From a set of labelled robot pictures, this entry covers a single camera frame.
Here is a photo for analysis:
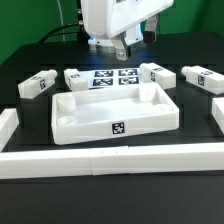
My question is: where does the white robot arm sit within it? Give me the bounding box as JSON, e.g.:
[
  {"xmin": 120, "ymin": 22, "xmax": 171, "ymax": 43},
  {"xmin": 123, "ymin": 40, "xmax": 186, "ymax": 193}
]
[{"xmin": 81, "ymin": 0, "xmax": 174, "ymax": 60}]

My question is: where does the white obstacle fence frame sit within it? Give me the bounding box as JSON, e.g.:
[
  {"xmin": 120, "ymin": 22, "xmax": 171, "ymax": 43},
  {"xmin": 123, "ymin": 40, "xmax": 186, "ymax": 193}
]
[{"xmin": 0, "ymin": 108, "xmax": 224, "ymax": 179}]

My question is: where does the fiducial marker sheet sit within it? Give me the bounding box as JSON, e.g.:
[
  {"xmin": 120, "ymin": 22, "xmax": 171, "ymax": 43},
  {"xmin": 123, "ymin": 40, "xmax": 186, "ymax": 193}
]
[{"xmin": 81, "ymin": 68, "xmax": 140, "ymax": 89}]

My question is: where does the black cable bundle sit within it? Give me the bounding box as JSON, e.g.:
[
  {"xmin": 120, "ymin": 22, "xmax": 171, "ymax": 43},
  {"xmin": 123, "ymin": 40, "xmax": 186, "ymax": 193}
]
[{"xmin": 38, "ymin": 20, "xmax": 88, "ymax": 44}]

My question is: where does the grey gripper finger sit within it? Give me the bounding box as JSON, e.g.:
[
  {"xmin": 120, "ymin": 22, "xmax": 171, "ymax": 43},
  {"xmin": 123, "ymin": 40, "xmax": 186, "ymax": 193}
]
[
  {"xmin": 111, "ymin": 35, "xmax": 130, "ymax": 61},
  {"xmin": 143, "ymin": 15, "xmax": 159, "ymax": 44}
]

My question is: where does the white desk top tray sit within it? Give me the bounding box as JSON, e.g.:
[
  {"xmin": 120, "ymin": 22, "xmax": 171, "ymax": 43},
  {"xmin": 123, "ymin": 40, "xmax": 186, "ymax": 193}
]
[{"xmin": 51, "ymin": 82, "xmax": 179, "ymax": 145}]

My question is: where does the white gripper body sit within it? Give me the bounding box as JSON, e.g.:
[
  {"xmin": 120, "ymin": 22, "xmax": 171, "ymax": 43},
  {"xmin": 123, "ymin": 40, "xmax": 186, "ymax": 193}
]
[{"xmin": 81, "ymin": 0, "xmax": 174, "ymax": 39}]

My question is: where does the white cable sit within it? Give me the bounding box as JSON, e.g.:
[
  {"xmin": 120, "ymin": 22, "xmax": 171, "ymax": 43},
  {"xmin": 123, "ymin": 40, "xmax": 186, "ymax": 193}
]
[{"xmin": 57, "ymin": 0, "xmax": 66, "ymax": 42}]

